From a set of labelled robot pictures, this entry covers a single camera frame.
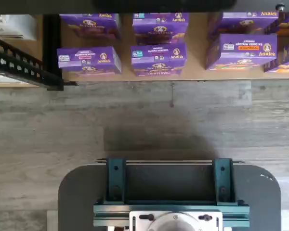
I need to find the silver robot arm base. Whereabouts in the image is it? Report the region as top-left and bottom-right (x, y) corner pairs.
(147, 211), (203, 231)

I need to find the purple Annie's box teal badge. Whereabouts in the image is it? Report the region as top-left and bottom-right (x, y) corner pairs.
(132, 13), (190, 46)
(130, 42), (187, 77)

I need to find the purple Annie's box pink label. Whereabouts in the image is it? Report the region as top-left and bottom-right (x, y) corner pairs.
(56, 46), (122, 76)

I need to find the purple Annie's box red label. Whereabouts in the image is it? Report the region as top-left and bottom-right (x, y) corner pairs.
(59, 13), (122, 41)

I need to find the purple Annie's hidden veggies box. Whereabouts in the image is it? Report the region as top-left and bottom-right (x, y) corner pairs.
(205, 33), (278, 71)

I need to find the purple Annie's box orange print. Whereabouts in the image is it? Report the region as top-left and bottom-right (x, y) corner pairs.
(263, 11), (289, 37)
(208, 11), (279, 40)
(263, 40), (289, 73)

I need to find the black shelf beam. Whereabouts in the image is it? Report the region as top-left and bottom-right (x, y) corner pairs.
(0, 0), (289, 14)

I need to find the white box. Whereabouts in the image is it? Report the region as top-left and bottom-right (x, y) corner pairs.
(0, 14), (37, 41)

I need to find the silver mounting plate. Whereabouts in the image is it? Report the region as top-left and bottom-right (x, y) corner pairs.
(129, 210), (223, 231)

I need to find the teal aluminium frame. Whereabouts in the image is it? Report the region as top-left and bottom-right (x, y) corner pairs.
(93, 157), (250, 229)

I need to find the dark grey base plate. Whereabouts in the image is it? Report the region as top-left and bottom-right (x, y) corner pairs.
(57, 158), (282, 231)

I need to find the black perforated metal bracket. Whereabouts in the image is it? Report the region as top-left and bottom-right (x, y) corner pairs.
(0, 35), (64, 91)

